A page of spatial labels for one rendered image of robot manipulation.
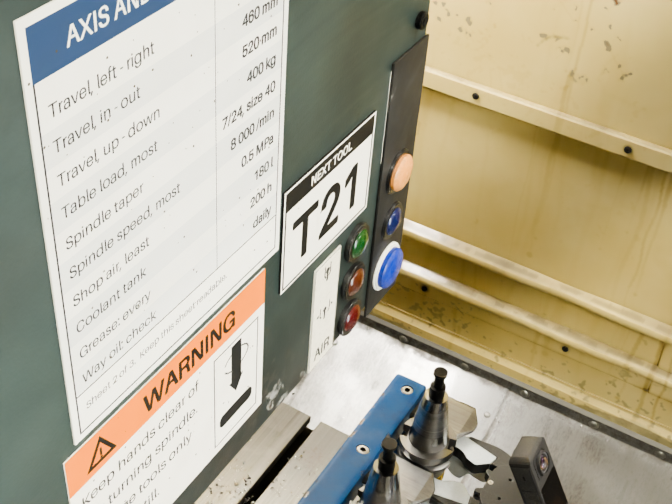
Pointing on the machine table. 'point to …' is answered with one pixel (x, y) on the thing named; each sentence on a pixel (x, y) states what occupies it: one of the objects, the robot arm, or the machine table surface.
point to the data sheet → (150, 173)
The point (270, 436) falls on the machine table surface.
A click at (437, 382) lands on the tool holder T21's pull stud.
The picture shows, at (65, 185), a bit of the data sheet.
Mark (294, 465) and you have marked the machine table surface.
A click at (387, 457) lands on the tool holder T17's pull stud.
